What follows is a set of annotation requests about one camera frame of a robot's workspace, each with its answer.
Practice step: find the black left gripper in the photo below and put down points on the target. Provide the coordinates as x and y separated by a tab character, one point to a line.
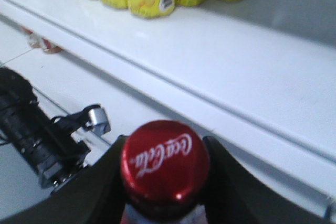
61	156

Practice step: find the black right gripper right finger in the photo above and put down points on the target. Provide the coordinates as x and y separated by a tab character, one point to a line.
234	195

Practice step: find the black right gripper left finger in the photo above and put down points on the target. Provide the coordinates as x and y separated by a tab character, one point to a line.
96	196

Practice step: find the red Coca-Cola aluminium bottle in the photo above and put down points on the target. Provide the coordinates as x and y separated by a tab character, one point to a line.
164	168

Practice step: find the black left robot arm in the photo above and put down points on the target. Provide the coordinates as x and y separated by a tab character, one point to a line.
22	120

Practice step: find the white store shelving unit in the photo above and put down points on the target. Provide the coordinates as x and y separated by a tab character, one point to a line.
257	74

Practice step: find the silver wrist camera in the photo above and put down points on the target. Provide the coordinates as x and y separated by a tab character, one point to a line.
94	118

